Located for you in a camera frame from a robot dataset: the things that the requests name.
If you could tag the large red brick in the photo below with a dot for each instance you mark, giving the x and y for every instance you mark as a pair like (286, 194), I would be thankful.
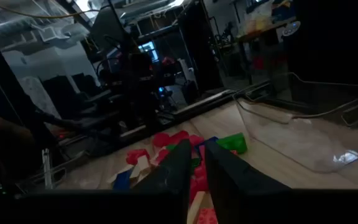
(161, 139)
(196, 140)
(179, 137)
(200, 180)
(137, 155)
(207, 216)
(162, 155)

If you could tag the blue plastic brick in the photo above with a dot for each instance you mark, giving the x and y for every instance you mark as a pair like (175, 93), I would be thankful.
(201, 149)

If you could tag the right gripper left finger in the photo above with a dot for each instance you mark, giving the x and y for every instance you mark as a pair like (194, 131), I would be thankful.
(169, 177)

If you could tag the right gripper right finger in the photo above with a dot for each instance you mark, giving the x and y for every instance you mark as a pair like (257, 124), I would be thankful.
(235, 183)

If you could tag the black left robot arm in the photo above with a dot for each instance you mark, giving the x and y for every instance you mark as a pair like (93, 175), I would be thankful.
(135, 81)

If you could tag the lit computer monitor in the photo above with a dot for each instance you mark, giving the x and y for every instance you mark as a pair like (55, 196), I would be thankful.
(148, 49)

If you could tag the large green brick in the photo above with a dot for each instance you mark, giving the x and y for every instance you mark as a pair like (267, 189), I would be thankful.
(233, 143)

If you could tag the person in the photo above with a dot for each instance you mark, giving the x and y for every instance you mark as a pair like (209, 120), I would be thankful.
(2, 130)

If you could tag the clear plastic bin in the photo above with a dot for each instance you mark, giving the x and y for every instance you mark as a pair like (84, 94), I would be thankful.
(291, 146)

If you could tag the silver frame bracket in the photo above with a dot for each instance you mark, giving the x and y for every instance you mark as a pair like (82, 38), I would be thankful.
(47, 168)

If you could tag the dark green plastic brick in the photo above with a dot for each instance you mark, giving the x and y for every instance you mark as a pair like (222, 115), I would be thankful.
(195, 162)

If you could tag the black curtain backdrop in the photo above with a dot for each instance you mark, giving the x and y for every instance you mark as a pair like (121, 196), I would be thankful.
(337, 37)

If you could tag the white round device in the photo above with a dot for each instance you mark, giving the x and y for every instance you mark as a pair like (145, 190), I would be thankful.
(291, 28)

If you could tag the black metal rig post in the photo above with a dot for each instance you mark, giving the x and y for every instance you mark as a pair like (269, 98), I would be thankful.
(2, 81)

